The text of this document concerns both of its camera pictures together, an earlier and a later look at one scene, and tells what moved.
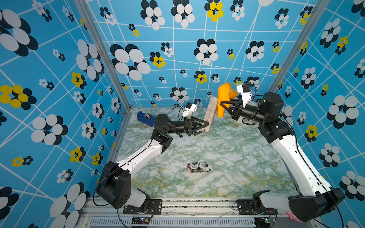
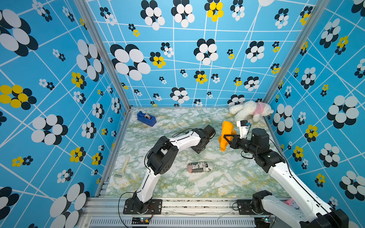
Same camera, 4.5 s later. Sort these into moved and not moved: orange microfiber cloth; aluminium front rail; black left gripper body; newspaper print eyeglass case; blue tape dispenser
Moved: black left gripper body; orange microfiber cloth
Not moved: blue tape dispenser; newspaper print eyeglass case; aluminium front rail
